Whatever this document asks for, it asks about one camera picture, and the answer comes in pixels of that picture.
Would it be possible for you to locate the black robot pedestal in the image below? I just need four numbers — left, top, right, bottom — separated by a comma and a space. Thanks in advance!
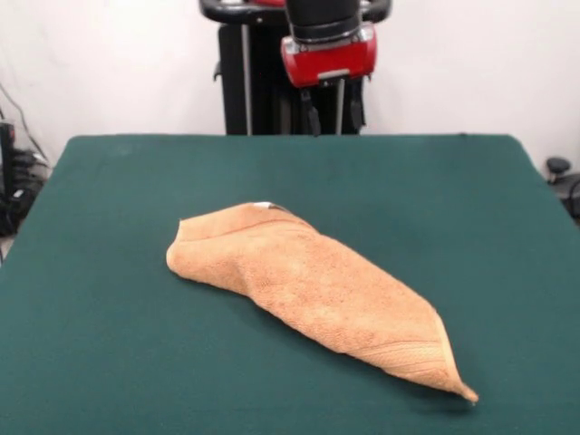
198, 0, 391, 136

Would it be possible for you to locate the grey cable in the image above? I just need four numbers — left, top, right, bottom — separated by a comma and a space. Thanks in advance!
0, 83, 50, 165

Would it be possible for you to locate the orange terry towel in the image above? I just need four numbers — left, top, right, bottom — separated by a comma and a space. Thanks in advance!
165, 200, 479, 403

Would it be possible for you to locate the black office chair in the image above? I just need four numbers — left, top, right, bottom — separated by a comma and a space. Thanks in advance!
545, 156, 580, 227

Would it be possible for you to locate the black bag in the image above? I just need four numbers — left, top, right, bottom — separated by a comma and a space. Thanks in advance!
0, 185, 37, 237

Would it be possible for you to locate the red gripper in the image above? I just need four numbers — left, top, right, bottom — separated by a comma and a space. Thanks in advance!
279, 24, 379, 138

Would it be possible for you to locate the black box with red light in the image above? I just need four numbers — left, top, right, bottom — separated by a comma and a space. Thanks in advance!
0, 121, 18, 191

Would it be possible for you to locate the dark green tablecloth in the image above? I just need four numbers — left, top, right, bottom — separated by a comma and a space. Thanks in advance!
0, 133, 580, 435

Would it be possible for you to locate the black cable bundle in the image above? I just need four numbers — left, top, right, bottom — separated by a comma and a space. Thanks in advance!
11, 149, 52, 183

